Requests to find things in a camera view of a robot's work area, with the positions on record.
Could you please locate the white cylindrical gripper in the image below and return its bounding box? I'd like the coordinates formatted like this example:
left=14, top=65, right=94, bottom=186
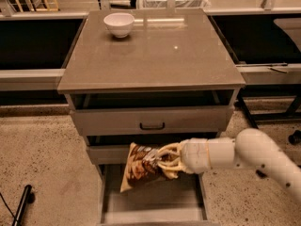
left=157, top=138, right=210, bottom=179

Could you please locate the brown chip bag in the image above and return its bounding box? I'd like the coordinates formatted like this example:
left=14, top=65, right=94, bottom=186
left=119, top=141, right=177, bottom=194

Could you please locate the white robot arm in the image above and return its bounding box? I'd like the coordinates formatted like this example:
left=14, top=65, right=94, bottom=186
left=156, top=128, right=301, bottom=202

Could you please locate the grey top drawer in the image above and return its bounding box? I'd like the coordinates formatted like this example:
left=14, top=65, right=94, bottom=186
left=71, top=105, right=234, bottom=136

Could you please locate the grey bottom drawer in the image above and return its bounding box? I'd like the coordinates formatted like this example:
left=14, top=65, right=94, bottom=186
left=97, top=165, right=220, bottom=226

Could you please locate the grey drawer cabinet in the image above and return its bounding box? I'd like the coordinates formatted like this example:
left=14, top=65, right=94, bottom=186
left=56, top=8, right=246, bottom=226

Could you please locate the black chair base caster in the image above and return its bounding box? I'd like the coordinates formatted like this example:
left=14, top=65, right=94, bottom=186
left=256, top=170, right=267, bottom=179

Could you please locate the white ceramic bowl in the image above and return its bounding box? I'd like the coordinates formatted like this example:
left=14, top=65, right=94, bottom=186
left=103, top=12, right=135, bottom=38

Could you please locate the black stand leg left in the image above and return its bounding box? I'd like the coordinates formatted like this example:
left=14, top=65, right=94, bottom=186
left=11, top=185, right=35, bottom=226

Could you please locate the wire mesh basket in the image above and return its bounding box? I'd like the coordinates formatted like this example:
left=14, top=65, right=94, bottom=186
left=136, top=0, right=211, bottom=9

